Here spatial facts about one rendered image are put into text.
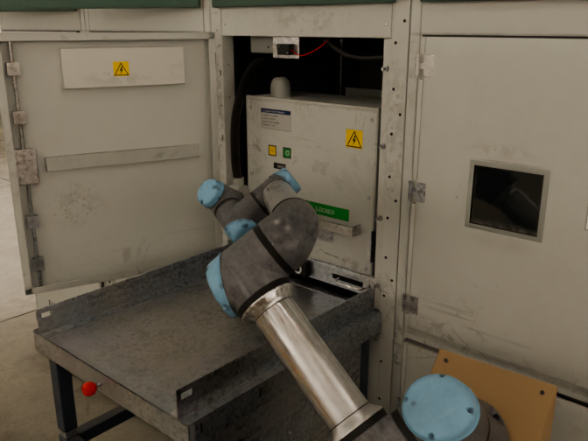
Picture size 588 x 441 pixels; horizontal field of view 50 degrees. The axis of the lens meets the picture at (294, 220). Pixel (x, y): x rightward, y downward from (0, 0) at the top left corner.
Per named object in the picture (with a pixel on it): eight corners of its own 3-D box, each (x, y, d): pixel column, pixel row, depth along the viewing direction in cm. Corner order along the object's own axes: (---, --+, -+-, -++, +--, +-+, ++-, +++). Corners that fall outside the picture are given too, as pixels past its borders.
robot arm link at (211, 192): (203, 213, 159) (190, 192, 164) (231, 225, 168) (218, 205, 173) (222, 191, 157) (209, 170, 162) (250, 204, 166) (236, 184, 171)
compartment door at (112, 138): (24, 287, 191) (-12, 32, 169) (219, 254, 219) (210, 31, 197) (25, 296, 185) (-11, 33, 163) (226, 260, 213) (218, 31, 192)
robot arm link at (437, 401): (504, 432, 108) (488, 409, 98) (442, 479, 109) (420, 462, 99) (461, 378, 116) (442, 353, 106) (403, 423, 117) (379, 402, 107)
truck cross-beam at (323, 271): (376, 299, 177) (376, 279, 175) (241, 255, 211) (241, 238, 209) (386, 293, 181) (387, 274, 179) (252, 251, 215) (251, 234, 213)
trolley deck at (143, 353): (190, 451, 126) (188, 425, 124) (36, 350, 165) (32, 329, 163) (380, 332, 174) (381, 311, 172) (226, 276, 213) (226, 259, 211)
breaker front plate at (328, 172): (368, 281, 178) (375, 111, 163) (248, 243, 208) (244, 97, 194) (371, 280, 179) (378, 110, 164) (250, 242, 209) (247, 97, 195)
